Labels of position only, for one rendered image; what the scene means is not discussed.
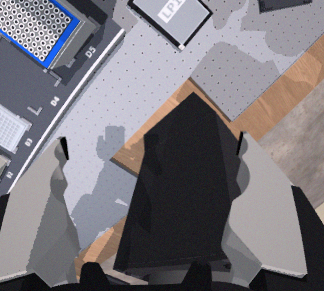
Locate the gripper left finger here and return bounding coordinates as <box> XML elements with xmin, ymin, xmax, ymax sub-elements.
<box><xmin>0</xmin><ymin>136</ymin><xmax>80</xmax><ymax>291</ymax></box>

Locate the black rectangular frame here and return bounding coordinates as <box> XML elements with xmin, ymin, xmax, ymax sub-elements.
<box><xmin>127</xmin><ymin>0</ymin><xmax>213</xmax><ymax>51</ymax></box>

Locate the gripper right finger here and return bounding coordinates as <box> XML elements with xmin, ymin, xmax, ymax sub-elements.
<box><xmin>221</xmin><ymin>131</ymin><xmax>324</xmax><ymax>291</ymax></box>

